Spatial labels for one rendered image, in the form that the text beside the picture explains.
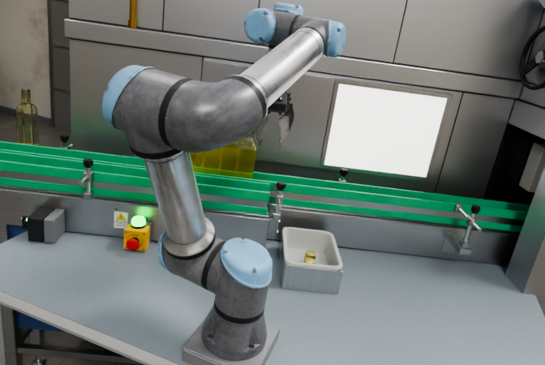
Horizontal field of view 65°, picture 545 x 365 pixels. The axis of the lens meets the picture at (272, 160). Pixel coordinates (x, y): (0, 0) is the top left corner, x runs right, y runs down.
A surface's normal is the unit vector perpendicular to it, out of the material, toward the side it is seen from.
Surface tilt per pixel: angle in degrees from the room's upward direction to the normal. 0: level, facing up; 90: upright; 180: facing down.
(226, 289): 89
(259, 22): 90
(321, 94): 90
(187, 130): 95
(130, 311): 0
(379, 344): 0
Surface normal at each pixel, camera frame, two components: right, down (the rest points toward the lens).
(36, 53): -0.33, 0.26
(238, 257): 0.28, -0.89
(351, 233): 0.02, 0.33
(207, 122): 0.30, 0.28
